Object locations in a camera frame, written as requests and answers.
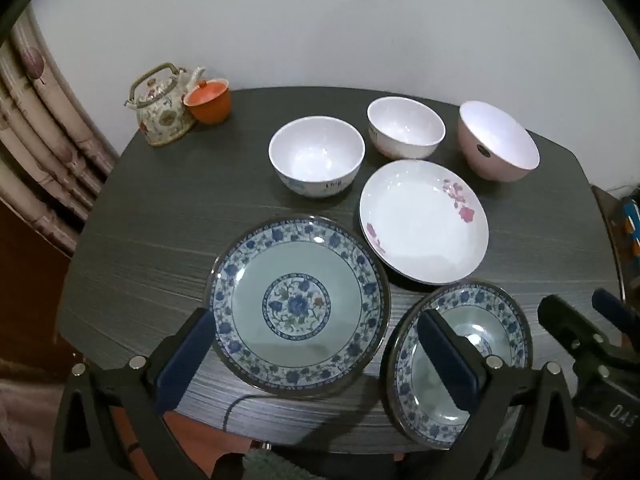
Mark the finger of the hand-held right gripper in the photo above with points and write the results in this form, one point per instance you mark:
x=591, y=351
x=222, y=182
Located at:
x=565, y=320
x=612, y=310

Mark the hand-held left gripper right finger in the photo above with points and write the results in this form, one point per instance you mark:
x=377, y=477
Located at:
x=447, y=360

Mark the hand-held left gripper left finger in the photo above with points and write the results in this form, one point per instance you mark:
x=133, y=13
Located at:
x=185, y=360

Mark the small blue floral plate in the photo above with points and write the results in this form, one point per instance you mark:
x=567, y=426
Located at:
x=500, y=330

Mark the large blue floral plate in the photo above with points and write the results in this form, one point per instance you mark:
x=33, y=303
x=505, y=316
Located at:
x=300, y=305

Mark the white plate with pink flowers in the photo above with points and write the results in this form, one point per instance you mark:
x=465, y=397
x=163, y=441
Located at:
x=420, y=225

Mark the white bowl with pink bottom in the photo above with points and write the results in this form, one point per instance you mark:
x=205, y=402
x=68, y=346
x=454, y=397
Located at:
x=405, y=125

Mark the white bowl with blue print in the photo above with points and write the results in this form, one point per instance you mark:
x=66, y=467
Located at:
x=315, y=155

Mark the green fuzzy cloth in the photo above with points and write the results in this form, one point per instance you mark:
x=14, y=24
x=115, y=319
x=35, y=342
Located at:
x=272, y=467

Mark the pink cloth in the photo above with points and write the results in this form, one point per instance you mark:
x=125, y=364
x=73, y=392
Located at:
x=25, y=410

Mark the brown wooden cabinet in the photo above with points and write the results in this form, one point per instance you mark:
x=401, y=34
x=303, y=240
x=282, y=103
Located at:
x=30, y=280

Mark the floral ceramic teapot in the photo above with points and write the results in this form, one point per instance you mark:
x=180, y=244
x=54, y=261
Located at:
x=160, y=110

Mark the orange tea cup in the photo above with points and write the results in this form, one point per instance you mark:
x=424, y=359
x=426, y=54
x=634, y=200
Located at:
x=210, y=102

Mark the beige patterned curtain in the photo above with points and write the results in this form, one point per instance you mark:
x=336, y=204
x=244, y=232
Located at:
x=45, y=135

